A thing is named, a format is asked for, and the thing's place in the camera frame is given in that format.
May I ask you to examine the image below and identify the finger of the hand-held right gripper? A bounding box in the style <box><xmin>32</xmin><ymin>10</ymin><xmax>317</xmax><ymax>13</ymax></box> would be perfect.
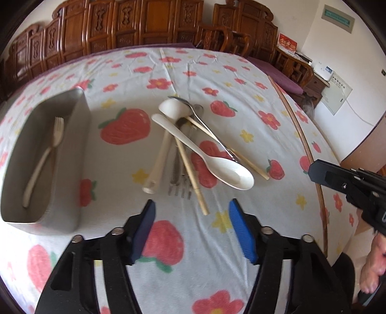
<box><xmin>308</xmin><ymin>159</ymin><xmax>360</xmax><ymax>197</ymax></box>

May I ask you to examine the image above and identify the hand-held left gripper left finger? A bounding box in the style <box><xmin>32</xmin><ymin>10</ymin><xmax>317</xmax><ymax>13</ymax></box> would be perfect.
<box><xmin>34</xmin><ymin>199</ymin><xmax>156</xmax><ymax>314</ymax></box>

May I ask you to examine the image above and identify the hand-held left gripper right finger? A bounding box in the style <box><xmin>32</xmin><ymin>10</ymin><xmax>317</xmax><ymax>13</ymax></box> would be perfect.
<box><xmin>228</xmin><ymin>199</ymin><xmax>352</xmax><ymax>314</ymax></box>

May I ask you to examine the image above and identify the metal fork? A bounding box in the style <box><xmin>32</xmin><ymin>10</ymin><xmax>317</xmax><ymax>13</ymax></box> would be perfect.
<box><xmin>168</xmin><ymin>104</ymin><xmax>206</xmax><ymax>200</ymax></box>

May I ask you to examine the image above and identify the large white spoon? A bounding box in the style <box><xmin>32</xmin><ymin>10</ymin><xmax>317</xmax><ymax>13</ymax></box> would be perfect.
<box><xmin>151</xmin><ymin>114</ymin><xmax>254</xmax><ymax>191</ymax></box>

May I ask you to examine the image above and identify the wooden chopstick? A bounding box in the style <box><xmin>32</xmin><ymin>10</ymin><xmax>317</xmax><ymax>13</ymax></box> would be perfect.
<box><xmin>174</xmin><ymin>133</ymin><xmax>210</xmax><ymax>216</ymax></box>
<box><xmin>185</xmin><ymin>116</ymin><xmax>270</xmax><ymax>181</ymax></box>

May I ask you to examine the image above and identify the grey utensil tray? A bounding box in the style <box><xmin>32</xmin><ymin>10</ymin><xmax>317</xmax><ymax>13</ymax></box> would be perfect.
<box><xmin>0</xmin><ymin>88</ymin><xmax>92</xmax><ymax>233</ymax></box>

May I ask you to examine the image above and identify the white long-handled ladle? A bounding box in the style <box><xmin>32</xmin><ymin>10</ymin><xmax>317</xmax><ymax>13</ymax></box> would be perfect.
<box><xmin>142</xmin><ymin>99</ymin><xmax>191</xmax><ymax>194</ymax></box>

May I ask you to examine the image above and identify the cream plastic fork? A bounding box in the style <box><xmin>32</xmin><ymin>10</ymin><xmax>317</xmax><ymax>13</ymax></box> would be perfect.
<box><xmin>22</xmin><ymin>117</ymin><xmax>64</xmax><ymax>208</ymax></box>

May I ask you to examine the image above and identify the metal spoon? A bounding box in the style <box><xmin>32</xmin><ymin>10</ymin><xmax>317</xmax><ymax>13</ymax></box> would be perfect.
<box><xmin>168</xmin><ymin>96</ymin><xmax>242</xmax><ymax>164</ymax></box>

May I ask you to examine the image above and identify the person's right hand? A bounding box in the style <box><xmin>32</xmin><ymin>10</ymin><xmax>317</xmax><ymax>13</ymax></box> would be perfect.
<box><xmin>360</xmin><ymin>232</ymin><xmax>386</xmax><ymax>294</ymax></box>

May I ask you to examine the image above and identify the wooden door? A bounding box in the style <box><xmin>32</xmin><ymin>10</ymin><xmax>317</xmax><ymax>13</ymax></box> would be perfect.
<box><xmin>340</xmin><ymin>116</ymin><xmax>386</xmax><ymax>177</ymax></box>

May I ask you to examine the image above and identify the grey fluffy object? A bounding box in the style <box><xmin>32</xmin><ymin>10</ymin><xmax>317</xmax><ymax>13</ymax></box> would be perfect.
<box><xmin>301</xmin><ymin>93</ymin><xmax>316</xmax><ymax>119</ymax></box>

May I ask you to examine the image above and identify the wooden side cabinet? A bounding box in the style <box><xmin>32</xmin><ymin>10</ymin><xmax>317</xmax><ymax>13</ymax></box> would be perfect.
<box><xmin>304</xmin><ymin>71</ymin><xmax>331</xmax><ymax>104</ymax></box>

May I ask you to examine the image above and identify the white device box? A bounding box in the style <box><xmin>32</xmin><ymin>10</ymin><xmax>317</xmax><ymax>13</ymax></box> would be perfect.
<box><xmin>296</xmin><ymin>51</ymin><xmax>336</xmax><ymax>81</ymax></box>

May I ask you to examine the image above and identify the purple seat cushion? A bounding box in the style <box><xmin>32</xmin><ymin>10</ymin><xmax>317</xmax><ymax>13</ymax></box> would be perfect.
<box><xmin>247</xmin><ymin>56</ymin><xmax>304</xmax><ymax>95</ymax></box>

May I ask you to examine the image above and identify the red box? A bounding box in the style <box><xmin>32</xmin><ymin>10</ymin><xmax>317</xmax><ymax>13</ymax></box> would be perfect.
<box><xmin>276</xmin><ymin>33</ymin><xmax>298</xmax><ymax>55</ymax></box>

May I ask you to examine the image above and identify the strawberry flower print tablecloth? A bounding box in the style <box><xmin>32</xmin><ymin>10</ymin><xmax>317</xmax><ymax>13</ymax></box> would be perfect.
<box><xmin>0</xmin><ymin>47</ymin><xmax>362</xmax><ymax>314</ymax></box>

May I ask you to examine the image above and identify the wooden armchair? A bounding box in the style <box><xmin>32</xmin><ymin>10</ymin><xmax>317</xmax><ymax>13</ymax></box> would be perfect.
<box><xmin>196</xmin><ymin>25</ymin><xmax>251</xmax><ymax>58</ymax></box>

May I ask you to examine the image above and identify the long carved wooden bench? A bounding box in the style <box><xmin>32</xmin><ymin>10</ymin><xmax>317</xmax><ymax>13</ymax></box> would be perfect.
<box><xmin>0</xmin><ymin>0</ymin><xmax>206</xmax><ymax>101</ymax></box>

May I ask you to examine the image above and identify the white wall cable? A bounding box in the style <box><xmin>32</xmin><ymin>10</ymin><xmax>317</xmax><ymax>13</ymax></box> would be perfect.
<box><xmin>345</xmin><ymin>100</ymin><xmax>381</xmax><ymax>125</ymax></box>

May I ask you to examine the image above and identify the white electrical wall box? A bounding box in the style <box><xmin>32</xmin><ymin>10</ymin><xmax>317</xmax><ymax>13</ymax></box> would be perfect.
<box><xmin>320</xmin><ymin>77</ymin><xmax>353</xmax><ymax>116</ymax></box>

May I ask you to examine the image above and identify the green white wall panel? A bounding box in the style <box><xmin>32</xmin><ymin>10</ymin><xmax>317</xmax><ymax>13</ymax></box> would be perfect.
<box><xmin>321</xmin><ymin>4</ymin><xmax>356</xmax><ymax>34</ymax></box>

